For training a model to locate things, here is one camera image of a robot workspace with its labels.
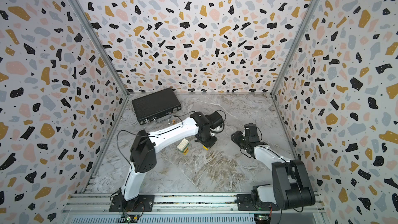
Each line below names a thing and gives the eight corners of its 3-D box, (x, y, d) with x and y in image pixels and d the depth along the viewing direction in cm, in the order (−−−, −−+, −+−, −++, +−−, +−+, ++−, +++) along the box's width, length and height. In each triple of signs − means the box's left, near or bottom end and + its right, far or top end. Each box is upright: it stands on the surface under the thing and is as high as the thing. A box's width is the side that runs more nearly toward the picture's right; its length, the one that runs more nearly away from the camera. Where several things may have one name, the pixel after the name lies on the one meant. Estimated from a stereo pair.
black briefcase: (141, 126, 104) (137, 121, 99) (134, 104, 116) (130, 98, 111) (181, 110, 113) (180, 104, 108) (171, 91, 126) (169, 85, 121)
